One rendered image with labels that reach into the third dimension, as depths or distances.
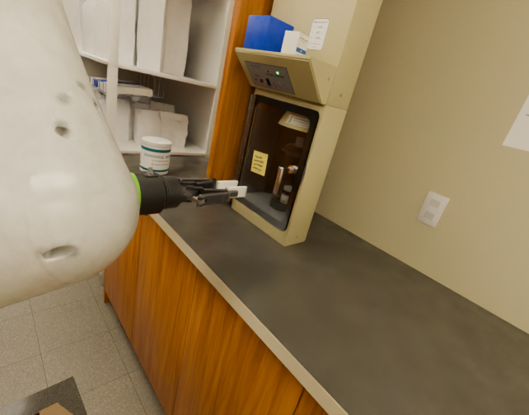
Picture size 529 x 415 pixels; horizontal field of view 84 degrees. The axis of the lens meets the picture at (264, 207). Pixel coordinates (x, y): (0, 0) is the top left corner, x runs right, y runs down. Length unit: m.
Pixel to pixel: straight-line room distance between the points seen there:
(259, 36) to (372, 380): 0.91
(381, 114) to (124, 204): 1.14
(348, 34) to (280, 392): 0.90
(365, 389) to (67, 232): 0.59
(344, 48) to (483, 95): 0.49
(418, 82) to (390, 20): 0.27
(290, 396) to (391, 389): 0.22
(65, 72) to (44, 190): 0.11
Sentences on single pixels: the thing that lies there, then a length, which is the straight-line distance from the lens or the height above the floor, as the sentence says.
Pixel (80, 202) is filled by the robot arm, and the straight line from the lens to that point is 0.23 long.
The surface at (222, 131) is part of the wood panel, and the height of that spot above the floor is 1.24.
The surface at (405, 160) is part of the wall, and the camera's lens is 1.23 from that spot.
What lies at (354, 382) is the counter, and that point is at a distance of 0.68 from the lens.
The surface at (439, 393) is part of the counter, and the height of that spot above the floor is 0.94.
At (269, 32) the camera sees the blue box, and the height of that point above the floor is 1.56.
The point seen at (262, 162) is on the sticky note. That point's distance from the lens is 1.04.
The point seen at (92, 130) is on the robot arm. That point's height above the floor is 1.35.
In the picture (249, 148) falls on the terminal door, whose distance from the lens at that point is 1.09.
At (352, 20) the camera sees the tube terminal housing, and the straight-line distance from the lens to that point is 0.92.
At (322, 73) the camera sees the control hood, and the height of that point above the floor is 1.48.
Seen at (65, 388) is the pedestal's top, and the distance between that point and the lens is 0.59.
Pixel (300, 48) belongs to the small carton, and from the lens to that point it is 0.92.
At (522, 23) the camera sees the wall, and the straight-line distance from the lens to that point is 1.22.
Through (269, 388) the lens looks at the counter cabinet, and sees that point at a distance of 0.82.
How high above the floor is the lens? 1.41
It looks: 22 degrees down
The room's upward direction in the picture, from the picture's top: 14 degrees clockwise
